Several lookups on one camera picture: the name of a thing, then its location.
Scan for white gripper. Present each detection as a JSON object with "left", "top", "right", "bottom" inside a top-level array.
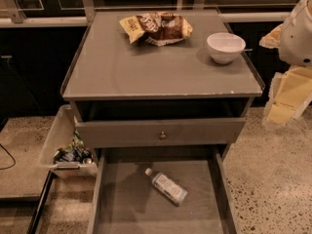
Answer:
[{"left": 259, "top": 0, "right": 312, "bottom": 125}]

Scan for blue plastic bottle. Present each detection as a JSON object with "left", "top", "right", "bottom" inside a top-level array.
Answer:
[{"left": 145, "top": 168, "right": 188, "bottom": 206}]

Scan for grey top drawer with knob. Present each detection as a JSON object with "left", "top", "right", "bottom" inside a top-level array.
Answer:
[{"left": 76, "top": 118, "right": 246, "bottom": 148}]

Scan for grey open middle drawer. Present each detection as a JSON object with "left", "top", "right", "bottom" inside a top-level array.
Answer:
[{"left": 87, "top": 146, "right": 241, "bottom": 234}]

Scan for white ceramic bowl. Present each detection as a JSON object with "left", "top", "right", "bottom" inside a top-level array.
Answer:
[{"left": 207, "top": 32, "right": 246, "bottom": 64}]

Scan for brown yellow snack bag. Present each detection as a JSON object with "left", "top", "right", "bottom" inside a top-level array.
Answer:
[{"left": 119, "top": 12, "right": 193, "bottom": 47}]

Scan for white metal railing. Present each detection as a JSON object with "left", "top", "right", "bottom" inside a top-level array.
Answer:
[{"left": 0, "top": 0, "right": 299, "bottom": 27}]

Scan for cans and wrappers in bin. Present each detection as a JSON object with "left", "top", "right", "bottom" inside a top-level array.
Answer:
[{"left": 54, "top": 130, "right": 94, "bottom": 164}]

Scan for clear plastic storage bin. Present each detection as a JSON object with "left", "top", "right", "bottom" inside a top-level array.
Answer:
[{"left": 40, "top": 105, "right": 98, "bottom": 178}]

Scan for black floor cable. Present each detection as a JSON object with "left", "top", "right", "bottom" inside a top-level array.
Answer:
[{"left": 0, "top": 143, "right": 17, "bottom": 171}]

